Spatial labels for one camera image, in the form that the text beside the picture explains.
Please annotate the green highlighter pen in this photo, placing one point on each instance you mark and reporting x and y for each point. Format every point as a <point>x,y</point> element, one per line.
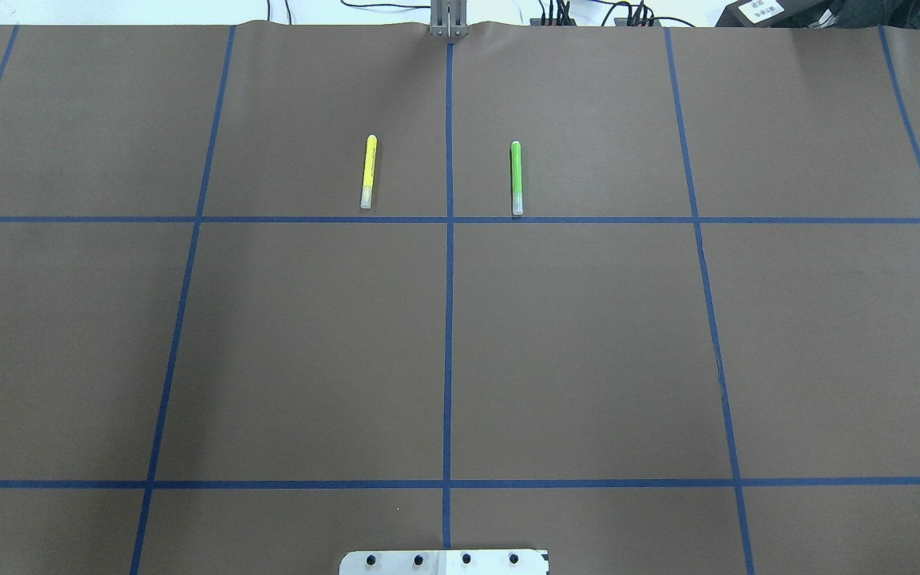
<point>516,179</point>

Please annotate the yellow highlighter pen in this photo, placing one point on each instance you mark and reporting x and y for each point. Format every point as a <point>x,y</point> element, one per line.
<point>369,172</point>

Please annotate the brown paper table cover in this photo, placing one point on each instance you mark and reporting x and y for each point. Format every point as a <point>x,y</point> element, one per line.
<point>697,351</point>

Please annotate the black box with label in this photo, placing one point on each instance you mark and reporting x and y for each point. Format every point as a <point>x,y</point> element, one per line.
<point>774,14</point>

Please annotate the grey aluminium frame post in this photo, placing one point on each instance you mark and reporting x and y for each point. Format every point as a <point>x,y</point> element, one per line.
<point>448,19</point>

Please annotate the white column base plate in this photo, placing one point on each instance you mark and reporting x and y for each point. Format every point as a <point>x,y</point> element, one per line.
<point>446,561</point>

